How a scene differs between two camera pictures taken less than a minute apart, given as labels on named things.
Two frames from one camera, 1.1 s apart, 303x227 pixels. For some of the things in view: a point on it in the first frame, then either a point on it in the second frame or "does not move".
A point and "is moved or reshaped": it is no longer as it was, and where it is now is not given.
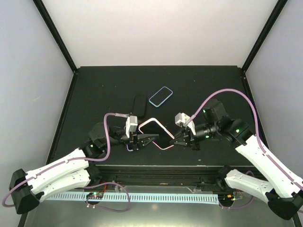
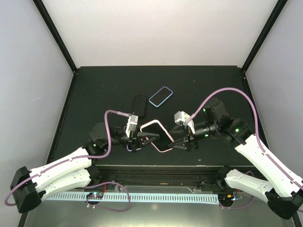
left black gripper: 134,139 does not move
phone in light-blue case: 161,96 does not move
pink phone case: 150,120 is moved or reshaped
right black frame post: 280,5 does not move
